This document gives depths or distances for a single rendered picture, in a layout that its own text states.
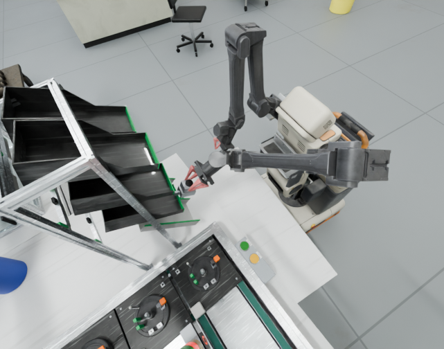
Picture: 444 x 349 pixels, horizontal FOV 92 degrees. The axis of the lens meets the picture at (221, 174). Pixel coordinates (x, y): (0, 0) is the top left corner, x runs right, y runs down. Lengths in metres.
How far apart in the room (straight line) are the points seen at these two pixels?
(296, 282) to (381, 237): 1.40
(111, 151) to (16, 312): 1.06
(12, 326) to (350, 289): 2.12
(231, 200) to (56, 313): 0.99
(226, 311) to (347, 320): 1.27
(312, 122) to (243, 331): 0.89
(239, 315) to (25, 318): 0.99
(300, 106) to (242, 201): 0.59
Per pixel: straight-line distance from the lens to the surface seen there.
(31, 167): 0.55
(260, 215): 1.22
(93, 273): 1.34
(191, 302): 1.04
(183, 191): 0.85
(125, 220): 0.79
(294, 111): 1.00
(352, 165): 0.57
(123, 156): 0.63
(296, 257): 1.19
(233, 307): 1.07
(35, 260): 1.55
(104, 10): 5.01
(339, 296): 2.15
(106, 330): 1.15
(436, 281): 2.55
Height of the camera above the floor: 1.99
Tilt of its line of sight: 58 degrees down
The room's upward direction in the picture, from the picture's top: 7 degrees counter-clockwise
